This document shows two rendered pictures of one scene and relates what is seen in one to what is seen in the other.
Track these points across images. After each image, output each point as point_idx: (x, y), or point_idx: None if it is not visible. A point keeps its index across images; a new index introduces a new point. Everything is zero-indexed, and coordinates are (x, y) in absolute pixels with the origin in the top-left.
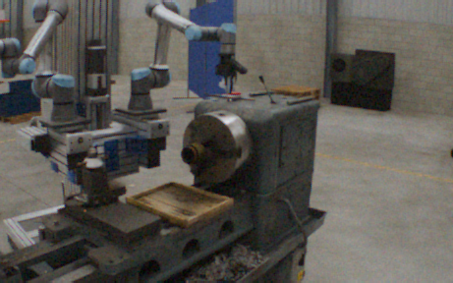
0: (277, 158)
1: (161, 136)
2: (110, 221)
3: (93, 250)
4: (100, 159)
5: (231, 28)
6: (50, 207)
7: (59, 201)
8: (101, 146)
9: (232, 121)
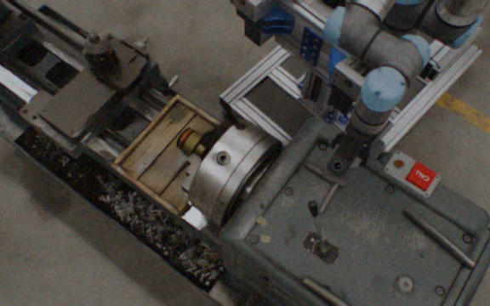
0: (255, 274)
1: (347, 93)
2: (62, 93)
3: (47, 93)
4: (94, 48)
5: (365, 95)
6: (482, 5)
7: None
8: (300, 26)
9: (213, 178)
